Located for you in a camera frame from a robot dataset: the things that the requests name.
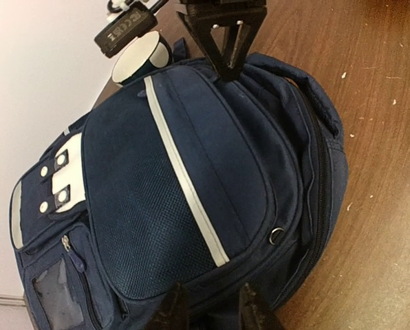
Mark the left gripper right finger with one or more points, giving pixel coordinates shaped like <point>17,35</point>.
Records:
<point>255,312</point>

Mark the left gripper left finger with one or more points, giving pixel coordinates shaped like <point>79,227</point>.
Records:
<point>173,312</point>

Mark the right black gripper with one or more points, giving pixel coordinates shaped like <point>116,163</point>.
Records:
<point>198,18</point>

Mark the navy blue student backpack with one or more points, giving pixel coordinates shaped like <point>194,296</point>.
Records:
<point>181,177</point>

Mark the white and navy bowl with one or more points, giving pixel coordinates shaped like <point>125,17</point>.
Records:
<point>144,55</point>

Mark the left aluminium corner post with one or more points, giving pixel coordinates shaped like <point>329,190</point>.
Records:
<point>12,301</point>

